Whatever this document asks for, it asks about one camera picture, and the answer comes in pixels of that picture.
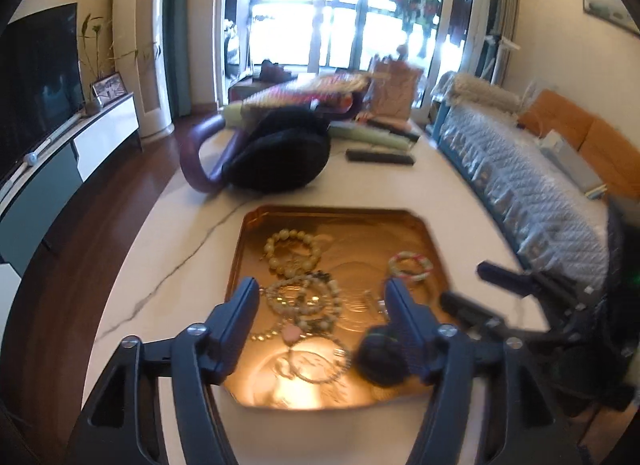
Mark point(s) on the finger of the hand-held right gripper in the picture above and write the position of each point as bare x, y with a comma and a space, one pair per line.
465, 310
495, 272

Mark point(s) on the small picture frame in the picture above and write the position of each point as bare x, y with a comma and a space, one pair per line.
107, 90

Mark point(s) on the dark smartwatch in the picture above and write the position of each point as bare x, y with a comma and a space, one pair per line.
380, 360

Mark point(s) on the large window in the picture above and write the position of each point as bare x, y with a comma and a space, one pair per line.
340, 5

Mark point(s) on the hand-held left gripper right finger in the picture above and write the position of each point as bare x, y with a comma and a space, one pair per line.
407, 330

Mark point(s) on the sofa with quilted cover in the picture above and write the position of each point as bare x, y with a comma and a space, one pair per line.
505, 180

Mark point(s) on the gold metal tray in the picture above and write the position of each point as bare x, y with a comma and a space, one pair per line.
350, 240

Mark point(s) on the pale green roll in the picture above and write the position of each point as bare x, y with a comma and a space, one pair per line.
370, 138

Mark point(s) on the brown paper bag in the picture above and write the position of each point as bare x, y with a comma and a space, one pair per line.
395, 90

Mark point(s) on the bamboo plant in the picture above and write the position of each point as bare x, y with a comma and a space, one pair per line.
92, 106

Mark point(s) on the pale blue packet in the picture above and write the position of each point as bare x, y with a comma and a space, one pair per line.
570, 160

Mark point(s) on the black television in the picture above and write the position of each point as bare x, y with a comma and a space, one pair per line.
35, 95

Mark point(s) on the colourful patterned cloth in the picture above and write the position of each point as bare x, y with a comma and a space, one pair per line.
310, 90

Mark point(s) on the black remote control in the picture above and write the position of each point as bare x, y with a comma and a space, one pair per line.
380, 157
395, 129

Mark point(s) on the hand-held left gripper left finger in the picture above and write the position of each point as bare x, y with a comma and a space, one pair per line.
240, 325

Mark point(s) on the white fluffy blanket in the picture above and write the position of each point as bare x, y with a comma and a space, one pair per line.
480, 90

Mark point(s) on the white standing air conditioner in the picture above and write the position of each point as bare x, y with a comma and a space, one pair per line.
155, 45

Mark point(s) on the white rod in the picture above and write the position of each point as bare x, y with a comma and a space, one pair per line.
50, 140

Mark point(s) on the orange cushion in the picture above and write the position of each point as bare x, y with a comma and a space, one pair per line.
595, 132

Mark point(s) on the white and grey TV cabinet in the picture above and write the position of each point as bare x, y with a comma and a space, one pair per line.
105, 130

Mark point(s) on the wall picture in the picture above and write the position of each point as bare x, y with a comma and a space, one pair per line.
607, 5

